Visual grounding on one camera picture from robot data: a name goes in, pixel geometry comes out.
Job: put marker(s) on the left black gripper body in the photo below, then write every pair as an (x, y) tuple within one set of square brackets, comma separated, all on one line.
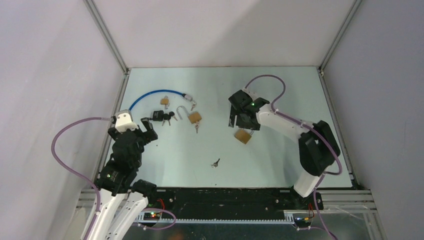
[(144, 138)]

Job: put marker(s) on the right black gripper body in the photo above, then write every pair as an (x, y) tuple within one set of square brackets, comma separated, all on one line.
[(240, 122)]

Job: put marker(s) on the large brass padlock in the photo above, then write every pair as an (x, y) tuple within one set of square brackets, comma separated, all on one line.
[(243, 135)]

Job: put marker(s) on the silver key pair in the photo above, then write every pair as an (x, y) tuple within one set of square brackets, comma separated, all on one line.
[(197, 125)]

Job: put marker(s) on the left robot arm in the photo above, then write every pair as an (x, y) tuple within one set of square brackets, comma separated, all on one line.
[(120, 199)]

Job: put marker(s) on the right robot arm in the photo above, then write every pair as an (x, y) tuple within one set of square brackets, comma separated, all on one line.
[(317, 145)]

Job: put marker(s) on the black padlock with keys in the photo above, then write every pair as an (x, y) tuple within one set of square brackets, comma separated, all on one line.
[(164, 117)]

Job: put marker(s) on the small brass padlock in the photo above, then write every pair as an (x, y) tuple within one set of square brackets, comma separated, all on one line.
[(165, 102)]

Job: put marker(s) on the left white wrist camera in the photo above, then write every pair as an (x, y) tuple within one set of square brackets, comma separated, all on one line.
[(124, 121)]

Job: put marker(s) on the keys on cable lock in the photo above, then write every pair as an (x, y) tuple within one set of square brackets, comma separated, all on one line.
[(193, 105)]

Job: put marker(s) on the blue cable lock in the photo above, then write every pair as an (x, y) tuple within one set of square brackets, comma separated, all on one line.
[(157, 95)]

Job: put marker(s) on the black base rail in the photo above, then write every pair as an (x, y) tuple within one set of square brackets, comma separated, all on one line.
[(234, 204)]

